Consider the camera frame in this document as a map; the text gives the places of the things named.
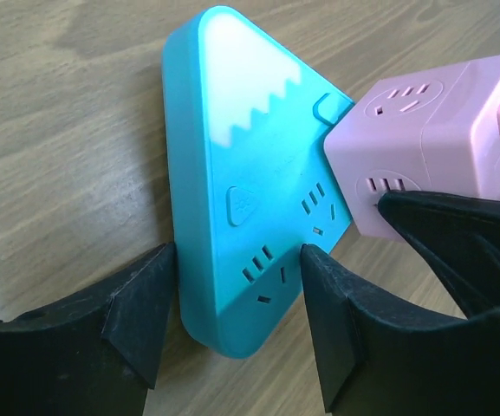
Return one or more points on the teal triangular power strip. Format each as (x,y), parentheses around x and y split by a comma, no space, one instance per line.
(249,181)

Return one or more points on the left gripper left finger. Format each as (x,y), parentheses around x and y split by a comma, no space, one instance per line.
(95,352)

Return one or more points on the pink cube socket adapter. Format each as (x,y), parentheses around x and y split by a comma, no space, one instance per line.
(436,130)

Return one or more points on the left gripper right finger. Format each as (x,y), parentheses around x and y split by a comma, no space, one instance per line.
(378,354)

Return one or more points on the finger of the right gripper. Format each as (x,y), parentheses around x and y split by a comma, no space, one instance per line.
(458,237)

